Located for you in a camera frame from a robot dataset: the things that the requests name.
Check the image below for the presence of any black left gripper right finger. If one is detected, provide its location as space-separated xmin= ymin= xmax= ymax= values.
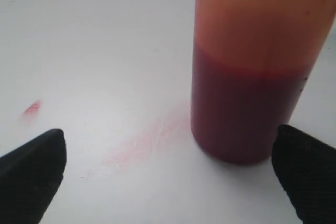
xmin=271 ymin=125 xmax=335 ymax=223

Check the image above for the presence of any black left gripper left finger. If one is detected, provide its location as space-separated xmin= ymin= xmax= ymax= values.
xmin=1 ymin=129 xmax=66 ymax=224

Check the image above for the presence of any red sauce squeeze bottle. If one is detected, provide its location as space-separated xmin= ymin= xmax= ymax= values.
xmin=191 ymin=0 xmax=335 ymax=164

